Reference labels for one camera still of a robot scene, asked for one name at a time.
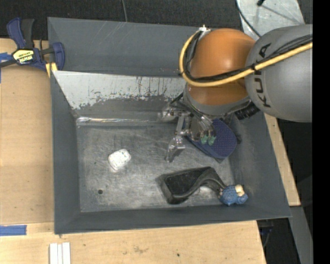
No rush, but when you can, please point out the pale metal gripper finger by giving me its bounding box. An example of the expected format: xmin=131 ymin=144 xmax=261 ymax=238
xmin=166 ymin=135 xmax=187 ymax=164
xmin=157 ymin=106 xmax=180 ymax=122

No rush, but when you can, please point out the dark blue dotted oval pad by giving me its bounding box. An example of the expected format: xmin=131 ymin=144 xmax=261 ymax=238
xmin=184 ymin=118 xmax=238 ymax=164

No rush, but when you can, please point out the black wedge-shaped object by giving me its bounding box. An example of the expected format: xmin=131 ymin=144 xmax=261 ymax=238
xmin=160 ymin=166 xmax=228 ymax=206

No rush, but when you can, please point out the small white plastic block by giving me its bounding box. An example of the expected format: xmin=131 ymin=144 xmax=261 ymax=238
xmin=107 ymin=148 xmax=132 ymax=173

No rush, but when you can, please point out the grey metal bin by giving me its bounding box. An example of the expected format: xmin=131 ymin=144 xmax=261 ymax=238
xmin=47 ymin=16 xmax=293 ymax=235

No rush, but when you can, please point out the blue toy animal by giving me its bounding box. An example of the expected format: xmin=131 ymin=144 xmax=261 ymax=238
xmin=218 ymin=184 xmax=249 ymax=207

